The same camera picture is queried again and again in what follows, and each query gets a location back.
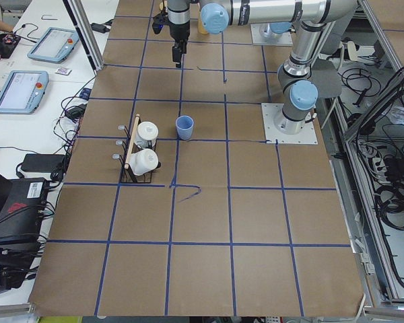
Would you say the teach pendant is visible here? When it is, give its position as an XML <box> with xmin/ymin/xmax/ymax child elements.
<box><xmin>27</xmin><ymin>27</ymin><xmax>79</xmax><ymax>63</ymax></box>
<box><xmin>0</xmin><ymin>70</ymin><xmax>49</xmax><ymax>114</ymax></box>

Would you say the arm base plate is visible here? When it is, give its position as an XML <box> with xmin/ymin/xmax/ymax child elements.
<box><xmin>250</xmin><ymin>22</ymin><xmax>293</xmax><ymax>46</ymax></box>
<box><xmin>261</xmin><ymin>103</ymin><xmax>318</xmax><ymax>145</ymax></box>

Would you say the upper white mug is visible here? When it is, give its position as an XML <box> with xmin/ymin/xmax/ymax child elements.
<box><xmin>135</xmin><ymin>121</ymin><xmax>159</xmax><ymax>149</ymax></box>

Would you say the black computer box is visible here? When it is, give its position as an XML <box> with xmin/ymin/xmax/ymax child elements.
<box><xmin>0</xmin><ymin>175</ymin><xmax>48</xmax><ymax>246</ymax></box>

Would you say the lower teach pendant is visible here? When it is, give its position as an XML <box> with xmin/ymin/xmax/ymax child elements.
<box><xmin>0</xmin><ymin>70</ymin><xmax>49</xmax><ymax>114</ymax></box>

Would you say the black power adapter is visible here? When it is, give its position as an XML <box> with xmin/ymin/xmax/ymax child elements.
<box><xmin>21</xmin><ymin>153</ymin><xmax>65</xmax><ymax>173</ymax></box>

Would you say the light blue plastic cup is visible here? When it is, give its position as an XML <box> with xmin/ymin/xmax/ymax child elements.
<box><xmin>176</xmin><ymin>115</ymin><xmax>194</xmax><ymax>141</ymax></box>

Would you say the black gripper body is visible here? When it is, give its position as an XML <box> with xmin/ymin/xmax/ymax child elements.
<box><xmin>170</xmin><ymin>22</ymin><xmax>191</xmax><ymax>48</ymax></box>

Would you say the aluminium frame post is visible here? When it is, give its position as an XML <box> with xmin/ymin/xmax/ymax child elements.
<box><xmin>63</xmin><ymin>0</ymin><xmax>104</xmax><ymax>71</ymax></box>

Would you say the black wire mug rack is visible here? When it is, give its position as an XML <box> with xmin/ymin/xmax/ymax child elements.
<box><xmin>112</xmin><ymin>114</ymin><xmax>161</xmax><ymax>184</ymax></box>

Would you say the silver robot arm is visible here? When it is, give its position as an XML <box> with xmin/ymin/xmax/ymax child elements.
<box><xmin>198</xmin><ymin>0</ymin><xmax>356</xmax><ymax>135</ymax></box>

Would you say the lower white mug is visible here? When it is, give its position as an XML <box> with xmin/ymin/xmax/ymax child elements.
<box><xmin>129</xmin><ymin>149</ymin><xmax>161</xmax><ymax>176</ymax></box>

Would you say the grey office chair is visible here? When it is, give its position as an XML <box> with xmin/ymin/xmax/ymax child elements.
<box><xmin>309</xmin><ymin>33</ymin><xmax>361</xmax><ymax>100</ymax></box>

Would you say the white mug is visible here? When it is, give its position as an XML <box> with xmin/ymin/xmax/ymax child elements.
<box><xmin>135</xmin><ymin>121</ymin><xmax>159</xmax><ymax>149</ymax></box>
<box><xmin>129</xmin><ymin>149</ymin><xmax>161</xmax><ymax>176</ymax></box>

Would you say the bamboo chopstick holder cup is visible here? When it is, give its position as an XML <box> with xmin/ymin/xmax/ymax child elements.
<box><xmin>198</xmin><ymin>17</ymin><xmax>208</xmax><ymax>34</ymax></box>

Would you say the upper teach pendant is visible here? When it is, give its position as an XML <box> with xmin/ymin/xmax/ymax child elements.
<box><xmin>27</xmin><ymin>27</ymin><xmax>79</xmax><ymax>63</ymax></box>

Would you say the small black power brick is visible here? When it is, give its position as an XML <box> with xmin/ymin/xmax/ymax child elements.
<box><xmin>90</xmin><ymin>23</ymin><xmax>110</xmax><ymax>34</ymax></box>

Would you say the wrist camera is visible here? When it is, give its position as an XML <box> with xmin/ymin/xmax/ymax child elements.
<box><xmin>151</xmin><ymin>11</ymin><xmax>169</xmax><ymax>34</ymax></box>

